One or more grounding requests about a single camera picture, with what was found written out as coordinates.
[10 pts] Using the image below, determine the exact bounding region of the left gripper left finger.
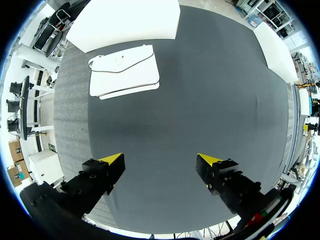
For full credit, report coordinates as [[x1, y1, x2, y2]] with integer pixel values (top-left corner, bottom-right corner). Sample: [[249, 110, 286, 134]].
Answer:
[[59, 152, 126, 215]]

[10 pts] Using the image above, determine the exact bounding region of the large white block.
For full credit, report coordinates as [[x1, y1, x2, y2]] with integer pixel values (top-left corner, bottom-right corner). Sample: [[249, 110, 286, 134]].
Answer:
[[65, 0, 181, 54], [252, 21, 300, 84]]

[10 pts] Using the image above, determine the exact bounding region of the white leather handbag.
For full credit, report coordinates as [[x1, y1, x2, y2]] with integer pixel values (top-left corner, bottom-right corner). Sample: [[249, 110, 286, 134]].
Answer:
[[88, 44, 161, 101]]

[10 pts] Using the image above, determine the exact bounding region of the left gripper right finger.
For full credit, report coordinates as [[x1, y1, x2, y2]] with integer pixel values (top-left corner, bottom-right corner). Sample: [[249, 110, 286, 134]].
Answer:
[[195, 153, 265, 215]]

